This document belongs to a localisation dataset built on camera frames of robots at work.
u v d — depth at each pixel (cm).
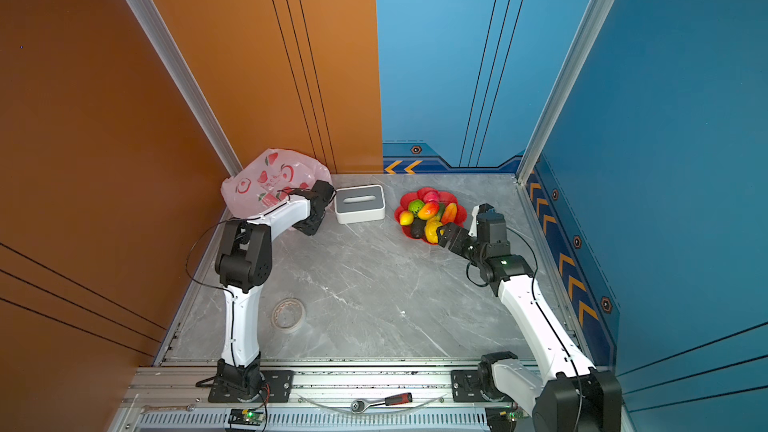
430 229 95
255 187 101
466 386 72
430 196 106
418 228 99
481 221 61
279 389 74
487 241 60
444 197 109
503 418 70
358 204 106
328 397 72
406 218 99
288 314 86
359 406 69
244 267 58
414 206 104
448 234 72
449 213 102
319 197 80
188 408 71
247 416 71
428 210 100
